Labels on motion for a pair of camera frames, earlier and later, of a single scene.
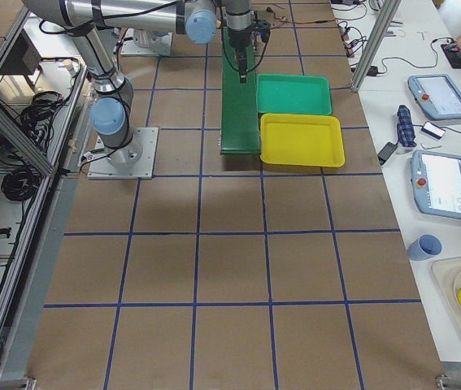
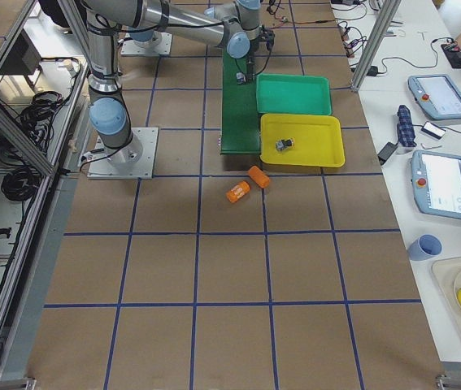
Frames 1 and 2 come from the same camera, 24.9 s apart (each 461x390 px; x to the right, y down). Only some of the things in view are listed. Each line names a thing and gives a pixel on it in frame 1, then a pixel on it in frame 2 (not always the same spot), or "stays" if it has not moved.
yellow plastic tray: [302, 139] stays
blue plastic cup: [425, 247] stays
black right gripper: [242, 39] to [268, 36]
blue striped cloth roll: [405, 127] stays
